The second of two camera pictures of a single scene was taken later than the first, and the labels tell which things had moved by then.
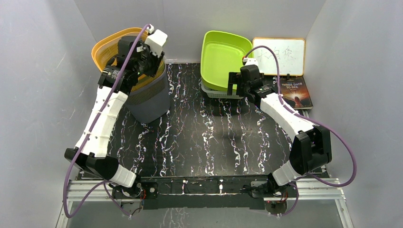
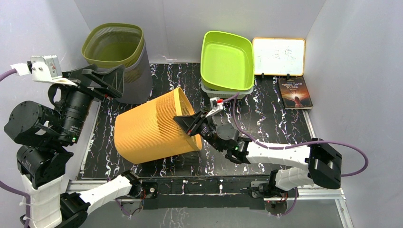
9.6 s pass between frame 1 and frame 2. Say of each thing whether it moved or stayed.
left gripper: moved
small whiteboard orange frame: stayed
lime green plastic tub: stayed
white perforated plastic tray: stayed
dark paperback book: stayed
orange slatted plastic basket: moved
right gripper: moved
